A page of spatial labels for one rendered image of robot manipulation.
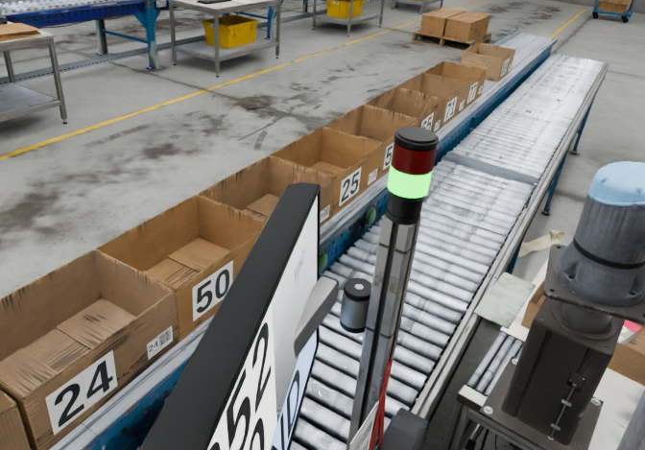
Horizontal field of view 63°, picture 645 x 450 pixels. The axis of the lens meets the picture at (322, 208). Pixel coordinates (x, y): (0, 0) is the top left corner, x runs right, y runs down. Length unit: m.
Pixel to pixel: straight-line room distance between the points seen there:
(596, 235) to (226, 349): 0.92
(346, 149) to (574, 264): 1.26
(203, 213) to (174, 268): 0.20
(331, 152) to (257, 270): 1.80
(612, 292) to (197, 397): 1.00
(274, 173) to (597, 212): 1.20
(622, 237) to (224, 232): 1.12
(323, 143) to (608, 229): 1.41
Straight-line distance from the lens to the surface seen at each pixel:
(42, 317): 1.51
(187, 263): 1.69
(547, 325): 1.37
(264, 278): 0.55
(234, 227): 1.68
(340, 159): 2.32
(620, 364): 1.84
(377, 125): 2.64
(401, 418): 1.04
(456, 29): 9.26
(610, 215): 1.21
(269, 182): 2.05
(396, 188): 0.64
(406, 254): 0.68
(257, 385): 0.54
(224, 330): 0.49
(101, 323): 1.53
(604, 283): 1.27
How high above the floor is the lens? 1.88
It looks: 30 degrees down
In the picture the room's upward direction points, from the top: 5 degrees clockwise
